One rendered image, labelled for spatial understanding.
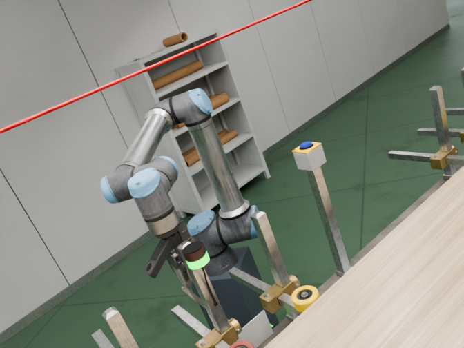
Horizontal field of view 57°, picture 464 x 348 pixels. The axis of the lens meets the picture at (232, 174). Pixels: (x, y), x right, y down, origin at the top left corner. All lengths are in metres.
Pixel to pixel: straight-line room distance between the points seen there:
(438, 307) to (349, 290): 0.23
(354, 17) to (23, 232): 4.93
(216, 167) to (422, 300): 1.00
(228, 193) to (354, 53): 4.75
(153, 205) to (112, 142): 2.78
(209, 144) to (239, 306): 0.80
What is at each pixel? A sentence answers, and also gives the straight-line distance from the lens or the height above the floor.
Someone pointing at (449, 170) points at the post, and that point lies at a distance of 2.09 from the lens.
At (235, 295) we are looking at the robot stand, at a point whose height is 0.50.
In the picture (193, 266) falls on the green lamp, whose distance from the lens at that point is 1.14.
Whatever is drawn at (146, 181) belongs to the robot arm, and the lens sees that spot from 1.14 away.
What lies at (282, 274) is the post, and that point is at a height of 0.90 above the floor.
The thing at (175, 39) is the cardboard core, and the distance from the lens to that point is 3.99.
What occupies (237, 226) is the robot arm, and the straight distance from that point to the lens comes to 1.93.
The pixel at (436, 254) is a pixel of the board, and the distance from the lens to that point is 1.34.
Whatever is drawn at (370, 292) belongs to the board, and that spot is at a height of 0.90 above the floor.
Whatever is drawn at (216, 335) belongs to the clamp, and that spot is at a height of 0.87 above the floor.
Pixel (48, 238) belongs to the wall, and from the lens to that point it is 3.81.
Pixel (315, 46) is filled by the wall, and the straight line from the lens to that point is 5.73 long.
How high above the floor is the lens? 1.71
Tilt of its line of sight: 21 degrees down
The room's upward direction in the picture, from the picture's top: 21 degrees counter-clockwise
